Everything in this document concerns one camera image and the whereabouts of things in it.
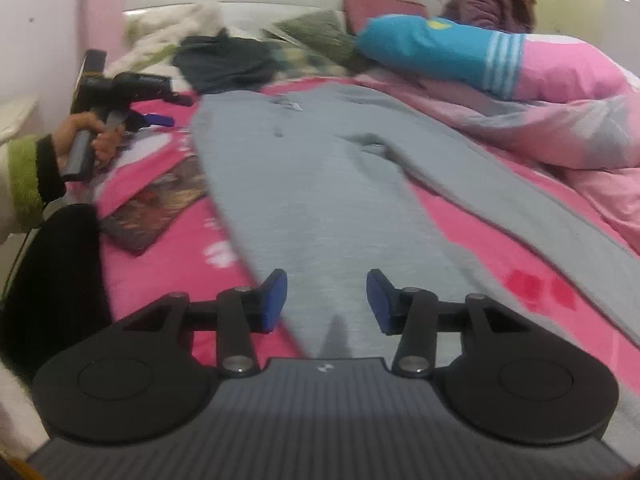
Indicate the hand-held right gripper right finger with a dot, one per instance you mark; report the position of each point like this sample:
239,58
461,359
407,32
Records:
380,300

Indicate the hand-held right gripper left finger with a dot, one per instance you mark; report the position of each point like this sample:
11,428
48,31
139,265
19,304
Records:
275,300

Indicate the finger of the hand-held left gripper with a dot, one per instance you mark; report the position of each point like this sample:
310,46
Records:
181,99
157,120

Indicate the grey pants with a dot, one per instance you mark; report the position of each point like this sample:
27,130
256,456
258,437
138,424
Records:
325,200

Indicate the person's left hand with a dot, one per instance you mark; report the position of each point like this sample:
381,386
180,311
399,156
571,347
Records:
67,135

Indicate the dark grey garment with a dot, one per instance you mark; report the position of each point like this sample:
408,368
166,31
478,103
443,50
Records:
225,65

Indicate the white fuzzy cloth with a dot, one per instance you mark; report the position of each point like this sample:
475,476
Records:
170,25

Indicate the pink white headboard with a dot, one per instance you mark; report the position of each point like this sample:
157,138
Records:
102,10

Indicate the dark printed book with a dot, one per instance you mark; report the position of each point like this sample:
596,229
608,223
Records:
150,210

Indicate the pink floral blanket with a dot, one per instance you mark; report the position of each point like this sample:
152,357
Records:
160,285

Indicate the white bedside table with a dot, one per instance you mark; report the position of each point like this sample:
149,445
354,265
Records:
15,115

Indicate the green floral pillow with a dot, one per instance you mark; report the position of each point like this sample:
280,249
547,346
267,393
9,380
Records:
315,30

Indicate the person's black clothing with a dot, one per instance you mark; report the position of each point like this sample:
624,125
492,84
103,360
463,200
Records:
50,285

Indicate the dark red pillow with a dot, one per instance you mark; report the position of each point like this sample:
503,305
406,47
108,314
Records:
370,5

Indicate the blue pink striped quilt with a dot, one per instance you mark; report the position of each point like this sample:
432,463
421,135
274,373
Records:
410,45

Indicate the pink grey floral duvet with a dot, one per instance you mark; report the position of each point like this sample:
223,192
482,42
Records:
575,135

